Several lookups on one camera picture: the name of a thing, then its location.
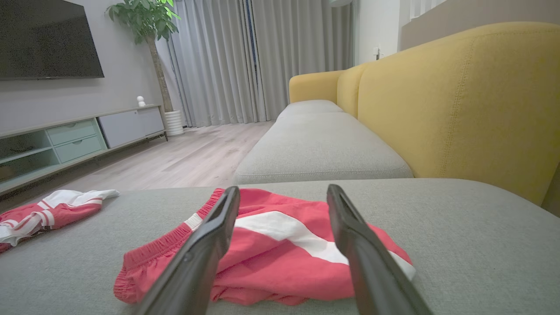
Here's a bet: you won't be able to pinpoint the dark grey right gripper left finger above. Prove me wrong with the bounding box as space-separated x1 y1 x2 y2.
136 186 241 315

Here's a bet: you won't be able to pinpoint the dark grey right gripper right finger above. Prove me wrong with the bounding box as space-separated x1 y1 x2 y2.
326 184 434 315

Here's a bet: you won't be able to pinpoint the red shorts with white stripe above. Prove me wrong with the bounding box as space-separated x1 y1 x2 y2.
114 187 416 307

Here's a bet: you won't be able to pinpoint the red and white jersey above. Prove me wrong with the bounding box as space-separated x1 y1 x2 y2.
0 189 120 253

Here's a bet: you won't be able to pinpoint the wide grey sofa chaise cushion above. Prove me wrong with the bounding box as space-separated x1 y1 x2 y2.
0 178 560 315

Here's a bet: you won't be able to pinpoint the long grey sofa seat cushion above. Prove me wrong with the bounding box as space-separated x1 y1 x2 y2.
234 112 414 184

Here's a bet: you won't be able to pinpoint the white ribbed plant pot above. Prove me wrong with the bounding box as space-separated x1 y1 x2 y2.
164 110 185 137

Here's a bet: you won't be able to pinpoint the grey and green TV cabinet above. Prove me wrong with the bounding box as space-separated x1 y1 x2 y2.
0 104 168 197

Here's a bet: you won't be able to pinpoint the small grey sofa seat cushion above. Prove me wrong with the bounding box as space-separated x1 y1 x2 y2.
276 100 344 121

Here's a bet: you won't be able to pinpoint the yellow grey sofa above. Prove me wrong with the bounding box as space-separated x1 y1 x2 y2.
289 22 560 217

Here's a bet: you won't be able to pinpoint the green potted tree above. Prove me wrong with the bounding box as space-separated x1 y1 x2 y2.
106 0 181 113

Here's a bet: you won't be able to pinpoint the black flat screen television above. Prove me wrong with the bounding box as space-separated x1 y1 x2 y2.
0 0 105 81

